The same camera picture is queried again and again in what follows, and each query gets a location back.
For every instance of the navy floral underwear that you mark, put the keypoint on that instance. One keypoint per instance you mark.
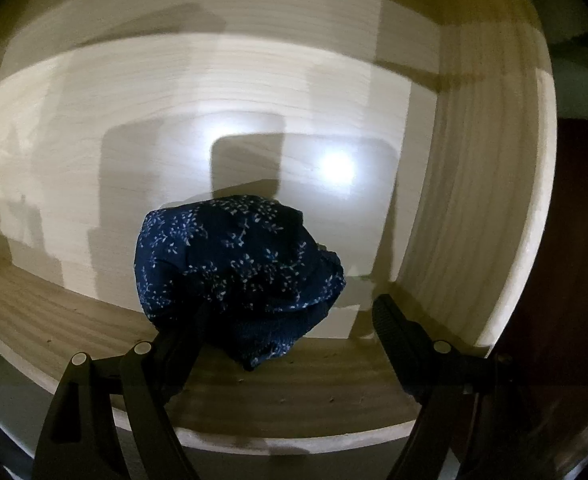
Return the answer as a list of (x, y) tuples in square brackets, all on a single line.
[(233, 260)]

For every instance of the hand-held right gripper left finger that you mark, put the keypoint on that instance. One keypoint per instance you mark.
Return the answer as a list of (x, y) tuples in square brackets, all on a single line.
[(186, 345)]

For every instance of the wooden drawer with grey front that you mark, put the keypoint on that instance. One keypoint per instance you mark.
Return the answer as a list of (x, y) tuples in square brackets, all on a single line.
[(223, 85)]

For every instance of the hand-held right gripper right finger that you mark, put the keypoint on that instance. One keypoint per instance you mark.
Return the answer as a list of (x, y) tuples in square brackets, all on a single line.
[(386, 320)]

